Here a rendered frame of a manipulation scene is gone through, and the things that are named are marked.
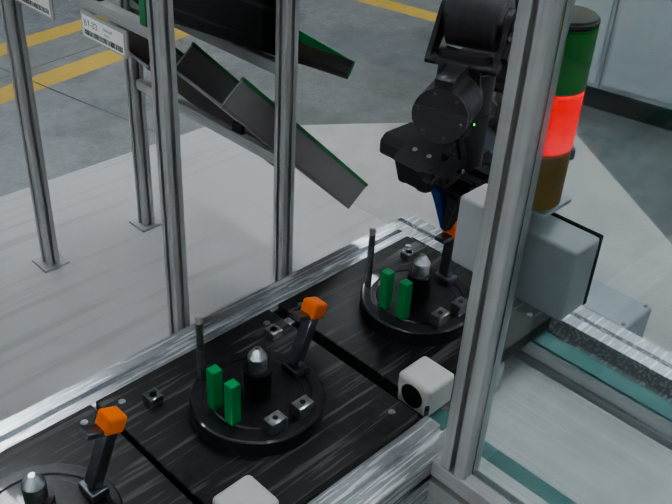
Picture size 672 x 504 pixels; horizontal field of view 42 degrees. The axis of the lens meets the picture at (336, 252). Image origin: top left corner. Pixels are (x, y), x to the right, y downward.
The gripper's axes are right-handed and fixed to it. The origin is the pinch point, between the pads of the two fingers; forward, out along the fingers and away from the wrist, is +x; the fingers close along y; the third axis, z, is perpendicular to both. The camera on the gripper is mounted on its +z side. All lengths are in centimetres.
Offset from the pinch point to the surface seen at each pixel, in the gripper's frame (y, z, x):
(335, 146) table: -53, -36, 24
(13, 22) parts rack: -52, 25, -12
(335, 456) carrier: 10.3, 27.9, 14.0
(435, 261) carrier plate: -5.3, -6.4, 13.5
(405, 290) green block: 1.8, 8.7, 7.4
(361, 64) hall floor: -226, -233, 107
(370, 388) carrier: 5.9, 18.1, 13.8
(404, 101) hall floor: -182, -216, 108
